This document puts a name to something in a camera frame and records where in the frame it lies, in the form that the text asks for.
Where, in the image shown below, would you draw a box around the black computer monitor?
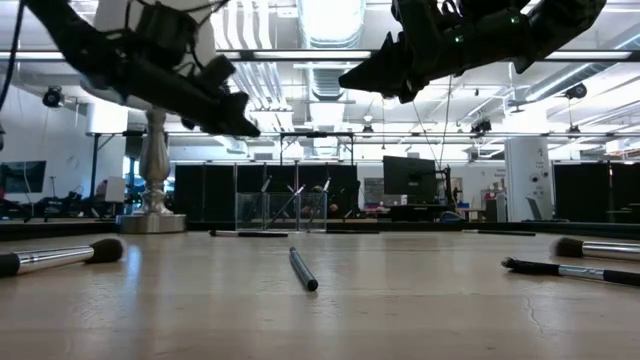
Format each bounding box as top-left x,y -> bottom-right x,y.
382,155 -> 438,205

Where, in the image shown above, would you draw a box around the short thin makeup brush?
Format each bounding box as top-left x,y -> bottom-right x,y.
307,177 -> 332,225

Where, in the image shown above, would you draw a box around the black eyeliner pencil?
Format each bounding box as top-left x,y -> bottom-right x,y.
288,246 -> 320,293

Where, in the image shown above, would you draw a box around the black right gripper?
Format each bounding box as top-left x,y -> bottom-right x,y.
338,0 -> 531,104

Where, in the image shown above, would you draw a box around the thick makeup brush silver ferrule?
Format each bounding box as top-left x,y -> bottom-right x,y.
549,236 -> 640,263

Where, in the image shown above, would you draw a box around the white pillar with signs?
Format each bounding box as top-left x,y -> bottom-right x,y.
503,136 -> 555,223

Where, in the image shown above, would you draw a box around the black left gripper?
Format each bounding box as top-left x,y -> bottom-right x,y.
107,52 -> 262,138

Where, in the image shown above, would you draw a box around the flat-head makeup brush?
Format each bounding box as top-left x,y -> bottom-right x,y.
501,256 -> 640,288

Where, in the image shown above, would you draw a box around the overhead light bar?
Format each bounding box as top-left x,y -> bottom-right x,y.
219,48 -> 640,63

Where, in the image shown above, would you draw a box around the fluffy makeup brush silver ferrule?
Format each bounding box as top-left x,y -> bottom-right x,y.
0,237 -> 125,279

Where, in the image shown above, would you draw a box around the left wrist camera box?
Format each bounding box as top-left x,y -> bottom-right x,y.
191,53 -> 238,98

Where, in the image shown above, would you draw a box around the black partition panels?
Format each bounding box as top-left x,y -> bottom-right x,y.
173,162 -> 360,222
552,161 -> 640,225

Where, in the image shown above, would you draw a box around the white shade silver table lamp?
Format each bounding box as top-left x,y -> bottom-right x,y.
79,0 -> 217,235

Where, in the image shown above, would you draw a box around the wall-mounted screen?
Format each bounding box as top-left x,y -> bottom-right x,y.
0,160 -> 48,195

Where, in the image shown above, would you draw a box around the clear acrylic organizer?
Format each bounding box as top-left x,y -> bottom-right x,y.
234,191 -> 329,232

